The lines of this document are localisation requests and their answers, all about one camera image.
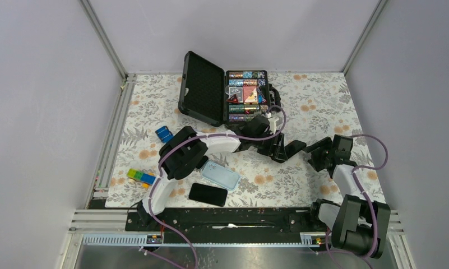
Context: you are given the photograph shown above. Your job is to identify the phone in light blue case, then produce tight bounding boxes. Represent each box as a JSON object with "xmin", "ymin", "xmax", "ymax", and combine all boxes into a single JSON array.
[{"xmin": 201, "ymin": 161, "xmax": 241, "ymax": 191}]

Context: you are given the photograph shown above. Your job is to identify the blue toy car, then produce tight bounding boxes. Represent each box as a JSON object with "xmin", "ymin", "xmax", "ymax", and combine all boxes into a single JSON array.
[{"xmin": 155, "ymin": 126, "xmax": 173, "ymax": 143}]

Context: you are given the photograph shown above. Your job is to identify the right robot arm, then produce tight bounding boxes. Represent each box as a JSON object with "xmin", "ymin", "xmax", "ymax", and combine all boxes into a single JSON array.
[{"xmin": 305, "ymin": 134, "xmax": 391, "ymax": 259}]

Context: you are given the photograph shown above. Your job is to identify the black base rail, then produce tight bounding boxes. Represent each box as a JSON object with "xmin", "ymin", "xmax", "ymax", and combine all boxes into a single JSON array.
[{"xmin": 125, "ymin": 207, "xmax": 327, "ymax": 245}]

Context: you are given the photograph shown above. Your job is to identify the black poker chip case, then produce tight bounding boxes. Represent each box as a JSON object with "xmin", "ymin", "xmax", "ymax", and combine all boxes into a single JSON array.
[{"xmin": 178, "ymin": 51, "xmax": 281, "ymax": 129}]

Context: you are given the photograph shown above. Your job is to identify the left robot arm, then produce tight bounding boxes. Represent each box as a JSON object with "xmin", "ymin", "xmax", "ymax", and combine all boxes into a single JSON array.
[{"xmin": 138, "ymin": 115, "xmax": 295, "ymax": 230}]

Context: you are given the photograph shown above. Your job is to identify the floral table mat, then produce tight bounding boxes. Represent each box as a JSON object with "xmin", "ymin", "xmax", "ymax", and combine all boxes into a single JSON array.
[{"xmin": 105, "ymin": 72, "xmax": 387, "ymax": 208}]

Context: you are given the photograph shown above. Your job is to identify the bare black phone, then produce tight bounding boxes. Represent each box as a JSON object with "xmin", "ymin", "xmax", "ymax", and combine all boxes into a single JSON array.
[
  {"xmin": 188, "ymin": 183, "xmax": 228, "ymax": 207},
  {"xmin": 284, "ymin": 140, "xmax": 307, "ymax": 159}
]

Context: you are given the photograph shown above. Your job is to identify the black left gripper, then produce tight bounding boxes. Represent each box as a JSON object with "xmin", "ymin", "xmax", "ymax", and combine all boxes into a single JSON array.
[{"xmin": 251, "ymin": 129, "xmax": 286, "ymax": 160}]

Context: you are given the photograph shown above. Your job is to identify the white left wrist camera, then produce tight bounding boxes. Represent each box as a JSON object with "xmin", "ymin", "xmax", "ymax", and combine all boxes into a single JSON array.
[{"xmin": 265, "ymin": 113, "xmax": 279, "ymax": 134}]

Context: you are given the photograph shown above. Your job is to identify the red playing card box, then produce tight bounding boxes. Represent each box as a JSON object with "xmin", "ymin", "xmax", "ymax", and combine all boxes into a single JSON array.
[{"xmin": 243, "ymin": 86, "xmax": 258, "ymax": 104}]

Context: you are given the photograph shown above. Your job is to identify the colourful toy brick stack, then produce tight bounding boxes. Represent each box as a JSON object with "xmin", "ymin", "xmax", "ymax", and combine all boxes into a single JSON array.
[{"xmin": 127, "ymin": 169, "xmax": 156, "ymax": 188}]

